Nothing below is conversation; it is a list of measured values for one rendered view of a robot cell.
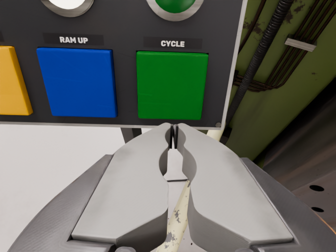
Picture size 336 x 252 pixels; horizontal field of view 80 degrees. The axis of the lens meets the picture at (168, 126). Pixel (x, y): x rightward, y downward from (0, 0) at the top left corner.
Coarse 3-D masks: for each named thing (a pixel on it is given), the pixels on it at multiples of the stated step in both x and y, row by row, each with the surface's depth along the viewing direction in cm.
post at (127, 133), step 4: (120, 128) 53; (124, 128) 51; (128, 128) 50; (132, 128) 50; (136, 128) 53; (140, 128) 55; (124, 132) 53; (128, 132) 52; (132, 132) 51; (136, 132) 54; (140, 132) 57; (124, 136) 56; (128, 136) 54; (132, 136) 53; (124, 140) 58; (128, 140) 57
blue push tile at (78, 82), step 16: (48, 48) 20; (64, 48) 20; (80, 48) 21; (48, 64) 21; (64, 64) 21; (80, 64) 21; (96, 64) 21; (112, 64) 21; (48, 80) 22; (64, 80) 22; (80, 80) 22; (96, 80) 22; (112, 80) 22; (48, 96) 22; (64, 96) 22; (80, 96) 22; (96, 96) 22; (112, 96) 22; (64, 112) 23; (80, 112) 23; (96, 112) 23; (112, 112) 23
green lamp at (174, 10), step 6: (156, 0) 19; (162, 0) 19; (168, 0) 19; (174, 0) 19; (180, 0) 19; (186, 0) 19; (192, 0) 19; (162, 6) 19; (168, 6) 19; (174, 6) 19; (180, 6) 19; (186, 6) 19; (174, 12) 19
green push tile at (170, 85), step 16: (144, 64) 21; (160, 64) 21; (176, 64) 21; (192, 64) 21; (144, 80) 22; (160, 80) 22; (176, 80) 22; (192, 80) 22; (144, 96) 22; (160, 96) 22; (176, 96) 22; (192, 96) 22; (144, 112) 23; (160, 112) 23; (176, 112) 23; (192, 112) 23
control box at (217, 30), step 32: (0, 0) 19; (32, 0) 19; (96, 0) 19; (128, 0) 19; (224, 0) 19; (0, 32) 20; (32, 32) 20; (64, 32) 20; (96, 32) 20; (128, 32) 20; (160, 32) 20; (192, 32) 20; (224, 32) 20; (32, 64) 21; (128, 64) 22; (224, 64) 22; (32, 96) 23; (128, 96) 23; (224, 96) 23
